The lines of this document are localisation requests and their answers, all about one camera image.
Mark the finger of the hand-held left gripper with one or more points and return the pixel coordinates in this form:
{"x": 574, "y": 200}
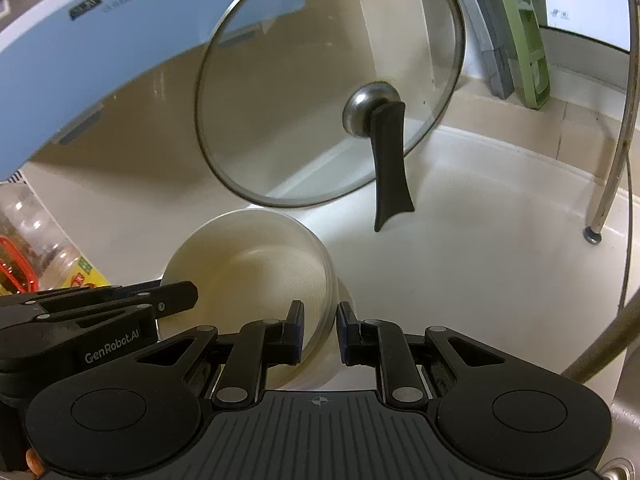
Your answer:
{"x": 170, "y": 297}
{"x": 115, "y": 322}

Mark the grey board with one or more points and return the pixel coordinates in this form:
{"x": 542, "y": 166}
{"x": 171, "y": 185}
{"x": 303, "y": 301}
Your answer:
{"x": 492, "y": 50}

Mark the window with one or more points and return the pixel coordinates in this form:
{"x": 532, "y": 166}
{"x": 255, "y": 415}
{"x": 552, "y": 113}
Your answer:
{"x": 585, "y": 5}

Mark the glass pot lid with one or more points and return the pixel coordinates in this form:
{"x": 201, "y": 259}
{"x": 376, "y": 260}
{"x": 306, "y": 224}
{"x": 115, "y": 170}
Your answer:
{"x": 300, "y": 85}

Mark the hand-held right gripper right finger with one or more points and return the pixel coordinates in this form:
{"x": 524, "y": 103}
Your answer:
{"x": 342, "y": 330}

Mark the stainless steel sink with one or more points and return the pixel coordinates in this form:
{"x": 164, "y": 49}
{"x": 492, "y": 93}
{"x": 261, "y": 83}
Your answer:
{"x": 625, "y": 410}

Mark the blue white wall appliance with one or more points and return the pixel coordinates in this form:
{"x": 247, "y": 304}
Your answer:
{"x": 100, "y": 70}

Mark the cream plastic bowl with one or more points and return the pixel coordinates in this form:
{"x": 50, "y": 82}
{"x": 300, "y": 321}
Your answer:
{"x": 250, "y": 255}

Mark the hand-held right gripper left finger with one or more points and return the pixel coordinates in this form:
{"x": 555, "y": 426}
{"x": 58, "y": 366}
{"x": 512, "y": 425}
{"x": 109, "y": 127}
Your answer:
{"x": 296, "y": 327}

